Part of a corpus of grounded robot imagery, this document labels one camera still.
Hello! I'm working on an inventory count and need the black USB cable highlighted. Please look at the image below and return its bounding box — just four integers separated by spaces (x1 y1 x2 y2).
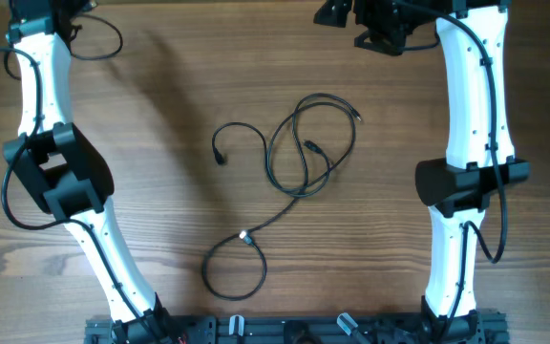
201 139 333 302
211 92 365 200

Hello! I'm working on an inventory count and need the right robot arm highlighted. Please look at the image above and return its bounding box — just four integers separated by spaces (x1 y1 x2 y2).
314 0 530 343

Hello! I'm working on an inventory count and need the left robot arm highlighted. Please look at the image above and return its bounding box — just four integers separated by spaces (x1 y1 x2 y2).
3 0 183 343

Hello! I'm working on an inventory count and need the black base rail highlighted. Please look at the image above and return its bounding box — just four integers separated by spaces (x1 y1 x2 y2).
83 310 511 344

